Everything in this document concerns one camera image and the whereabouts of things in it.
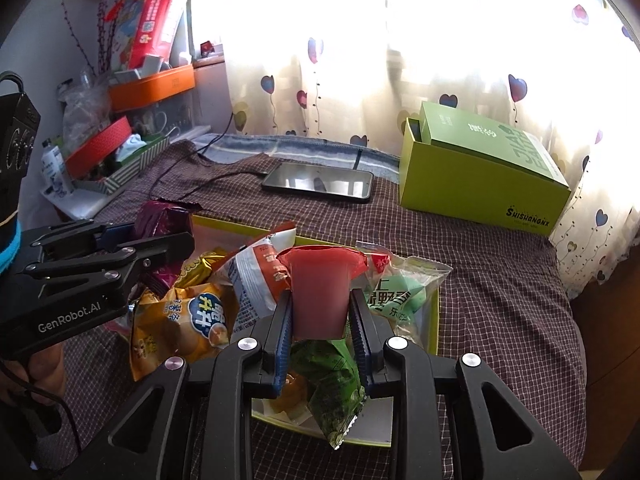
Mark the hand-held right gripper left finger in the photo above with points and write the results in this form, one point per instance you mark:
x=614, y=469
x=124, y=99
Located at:
x=282, y=340

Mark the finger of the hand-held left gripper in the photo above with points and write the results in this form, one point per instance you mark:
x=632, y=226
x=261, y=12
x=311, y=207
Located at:
x=120, y=232
x=150, y=252

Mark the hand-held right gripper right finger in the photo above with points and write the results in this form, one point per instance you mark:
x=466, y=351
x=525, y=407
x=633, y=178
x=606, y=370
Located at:
x=360, y=345

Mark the purple snack packet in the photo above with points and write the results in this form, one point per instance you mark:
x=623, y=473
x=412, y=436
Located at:
x=165, y=220

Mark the small green snack packet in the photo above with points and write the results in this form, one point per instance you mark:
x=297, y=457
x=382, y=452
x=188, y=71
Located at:
x=330, y=390

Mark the pink jelly cup red lid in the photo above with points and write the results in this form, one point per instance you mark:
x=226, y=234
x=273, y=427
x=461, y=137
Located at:
x=320, y=300

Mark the clear packet of brown buns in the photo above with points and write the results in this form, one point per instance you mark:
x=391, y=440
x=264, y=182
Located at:
x=290, y=395

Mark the clear nut bag green label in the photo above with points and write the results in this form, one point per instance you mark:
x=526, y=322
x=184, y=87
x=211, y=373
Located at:
x=405, y=295

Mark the white and orange snack packet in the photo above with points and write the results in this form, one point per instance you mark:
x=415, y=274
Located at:
x=250, y=280

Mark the yellow chips packet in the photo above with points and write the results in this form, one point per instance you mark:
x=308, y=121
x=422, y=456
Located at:
x=170, y=330

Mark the shallow green cardboard tray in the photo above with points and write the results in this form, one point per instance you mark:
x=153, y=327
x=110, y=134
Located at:
x=375, y=427

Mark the person's left hand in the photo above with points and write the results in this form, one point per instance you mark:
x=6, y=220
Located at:
x=47, y=370

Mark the white board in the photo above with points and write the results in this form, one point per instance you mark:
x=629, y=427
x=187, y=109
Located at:
x=85, y=205

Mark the green striped box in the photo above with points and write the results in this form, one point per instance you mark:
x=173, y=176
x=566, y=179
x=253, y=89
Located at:
x=135, y=167

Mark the red dotted box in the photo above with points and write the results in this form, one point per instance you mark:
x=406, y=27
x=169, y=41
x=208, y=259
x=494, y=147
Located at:
x=100, y=145

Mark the white labelled bottle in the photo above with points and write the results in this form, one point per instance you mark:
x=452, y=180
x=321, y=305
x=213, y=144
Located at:
x=55, y=170

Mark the clear plastic bag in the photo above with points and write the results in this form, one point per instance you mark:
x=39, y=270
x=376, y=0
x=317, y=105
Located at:
x=82, y=110

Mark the clear storage bin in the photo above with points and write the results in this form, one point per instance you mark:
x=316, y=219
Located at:
x=170, y=110

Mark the orange storage box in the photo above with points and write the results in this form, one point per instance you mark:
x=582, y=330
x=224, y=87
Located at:
x=160, y=85

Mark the black smartphone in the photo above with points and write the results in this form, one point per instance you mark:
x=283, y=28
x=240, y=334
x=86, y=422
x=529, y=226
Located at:
x=320, y=180

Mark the white open box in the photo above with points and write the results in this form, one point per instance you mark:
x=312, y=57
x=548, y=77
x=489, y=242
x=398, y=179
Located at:
x=150, y=65

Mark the yellow-green box lid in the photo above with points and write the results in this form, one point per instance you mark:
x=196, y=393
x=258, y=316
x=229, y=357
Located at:
x=475, y=195

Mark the green inner box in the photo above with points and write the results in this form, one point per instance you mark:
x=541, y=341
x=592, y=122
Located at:
x=480, y=132

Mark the wooden wardrobe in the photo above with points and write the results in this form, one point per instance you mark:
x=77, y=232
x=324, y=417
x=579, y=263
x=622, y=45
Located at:
x=615, y=335

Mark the heart print curtain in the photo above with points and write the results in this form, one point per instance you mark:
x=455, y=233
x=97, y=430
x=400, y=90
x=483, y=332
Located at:
x=350, y=85

